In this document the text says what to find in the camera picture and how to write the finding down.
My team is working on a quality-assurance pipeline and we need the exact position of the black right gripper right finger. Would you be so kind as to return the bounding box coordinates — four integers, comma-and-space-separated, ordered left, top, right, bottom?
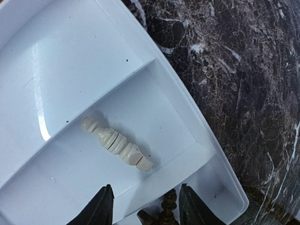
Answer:
179, 183, 225, 225

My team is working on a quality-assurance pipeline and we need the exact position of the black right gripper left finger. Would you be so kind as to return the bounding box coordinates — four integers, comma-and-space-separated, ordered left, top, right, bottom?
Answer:
67, 184, 114, 225

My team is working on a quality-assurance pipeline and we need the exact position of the pile of dark chess pieces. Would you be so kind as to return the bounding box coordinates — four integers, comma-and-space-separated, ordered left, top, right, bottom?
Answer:
137, 188, 179, 225

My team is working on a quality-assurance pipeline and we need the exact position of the pile of white chess pieces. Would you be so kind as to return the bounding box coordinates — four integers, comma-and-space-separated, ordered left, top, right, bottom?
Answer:
81, 117, 153, 172

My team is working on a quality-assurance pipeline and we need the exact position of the white divided plastic tray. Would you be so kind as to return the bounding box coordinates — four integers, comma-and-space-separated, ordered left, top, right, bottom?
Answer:
0, 0, 249, 225

